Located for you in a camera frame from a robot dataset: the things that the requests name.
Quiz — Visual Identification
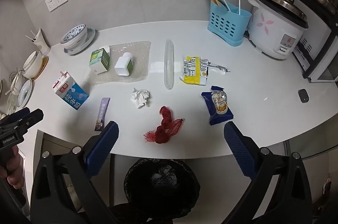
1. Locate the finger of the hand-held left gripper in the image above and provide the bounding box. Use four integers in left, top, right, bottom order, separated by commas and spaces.
5, 107, 30, 122
13, 108, 44, 134

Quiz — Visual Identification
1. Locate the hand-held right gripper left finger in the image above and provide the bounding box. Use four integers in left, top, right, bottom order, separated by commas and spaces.
30, 121, 119, 224

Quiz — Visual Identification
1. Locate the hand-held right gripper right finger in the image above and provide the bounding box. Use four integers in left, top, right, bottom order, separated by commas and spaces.
224, 121, 315, 224

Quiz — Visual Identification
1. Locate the purple sachet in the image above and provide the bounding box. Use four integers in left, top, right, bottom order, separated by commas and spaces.
94, 97, 110, 131

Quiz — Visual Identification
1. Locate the blue and white milk carton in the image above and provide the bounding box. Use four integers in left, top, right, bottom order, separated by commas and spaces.
53, 71, 89, 111

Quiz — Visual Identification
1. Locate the blue snack wrapper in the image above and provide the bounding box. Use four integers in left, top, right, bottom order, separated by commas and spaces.
201, 86, 234, 126

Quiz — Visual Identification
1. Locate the white tissue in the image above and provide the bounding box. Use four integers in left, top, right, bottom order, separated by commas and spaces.
131, 88, 150, 109

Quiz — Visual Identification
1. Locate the red mesh bag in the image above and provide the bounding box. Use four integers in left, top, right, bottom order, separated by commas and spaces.
144, 106, 184, 145

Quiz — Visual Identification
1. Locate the bin with black bag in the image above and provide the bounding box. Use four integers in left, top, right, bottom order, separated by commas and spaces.
124, 158, 204, 224

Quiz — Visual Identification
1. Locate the white bottle with green label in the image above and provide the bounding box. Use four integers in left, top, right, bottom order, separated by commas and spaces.
114, 52, 133, 76

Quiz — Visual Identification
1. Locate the green and white box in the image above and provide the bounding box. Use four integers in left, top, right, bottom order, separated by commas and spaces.
89, 46, 111, 75

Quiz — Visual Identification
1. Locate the yellow and white snack packet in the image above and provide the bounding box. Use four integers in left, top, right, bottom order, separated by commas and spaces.
180, 56, 210, 86

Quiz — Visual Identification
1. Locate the clear bubble wrap sheet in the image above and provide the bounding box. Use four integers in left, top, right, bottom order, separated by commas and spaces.
88, 41, 151, 86

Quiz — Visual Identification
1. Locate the clear plastic toothbrush case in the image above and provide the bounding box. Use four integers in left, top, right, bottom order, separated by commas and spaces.
164, 39, 175, 90

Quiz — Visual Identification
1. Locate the person's left hand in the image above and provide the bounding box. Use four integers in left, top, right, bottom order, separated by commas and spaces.
0, 146, 25, 187

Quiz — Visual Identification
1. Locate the round wooden coaster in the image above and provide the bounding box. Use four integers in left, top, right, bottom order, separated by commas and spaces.
31, 56, 49, 81

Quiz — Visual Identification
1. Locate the plain white bowl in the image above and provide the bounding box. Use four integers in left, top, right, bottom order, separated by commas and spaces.
22, 51, 44, 79

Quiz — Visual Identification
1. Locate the white cup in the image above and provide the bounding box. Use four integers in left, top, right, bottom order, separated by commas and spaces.
26, 28, 51, 57

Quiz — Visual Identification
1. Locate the small clear plastic wrapper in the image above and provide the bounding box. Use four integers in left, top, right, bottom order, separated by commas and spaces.
208, 62, 231, 74

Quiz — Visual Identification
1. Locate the small black oval object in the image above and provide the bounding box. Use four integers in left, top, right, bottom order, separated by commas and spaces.
298, 89, 310, 103

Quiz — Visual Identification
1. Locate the blue patterned bowl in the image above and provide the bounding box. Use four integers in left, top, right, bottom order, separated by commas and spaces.
60, 24, 87, 45

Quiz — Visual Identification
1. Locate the white flowered rice cooker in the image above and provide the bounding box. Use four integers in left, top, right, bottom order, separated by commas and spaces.
248, 0, 309, 61

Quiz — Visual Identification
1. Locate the blue perforated utensil holder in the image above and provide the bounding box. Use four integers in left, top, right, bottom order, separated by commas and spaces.
207, 1, 252, 46

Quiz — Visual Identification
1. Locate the white microwave oven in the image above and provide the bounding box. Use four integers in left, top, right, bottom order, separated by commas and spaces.
292, 2, 338, 83

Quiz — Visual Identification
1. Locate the grey spoon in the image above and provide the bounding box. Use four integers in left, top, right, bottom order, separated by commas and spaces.
215, 0, 230, 11

